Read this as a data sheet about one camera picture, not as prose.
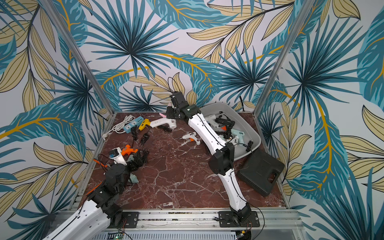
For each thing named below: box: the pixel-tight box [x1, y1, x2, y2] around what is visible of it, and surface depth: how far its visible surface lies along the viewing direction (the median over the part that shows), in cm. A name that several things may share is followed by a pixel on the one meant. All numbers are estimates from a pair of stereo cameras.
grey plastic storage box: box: [200, 102, 262, 161], surface depth 108 cm
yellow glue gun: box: [138, 118, 151, 131], surface depth 112 cm
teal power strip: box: [123, 116, 145, 134], surface depth 109 cm
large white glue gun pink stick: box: [150, 113, 177, 129], surface depth 83 cm
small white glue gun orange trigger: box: [179, 132, 201, 146], surface depth 105 cm
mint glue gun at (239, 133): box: [230, 129, 245, 143], surface depth 105 cm
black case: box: [237, 150, 285, 197], surface depth 85 cm
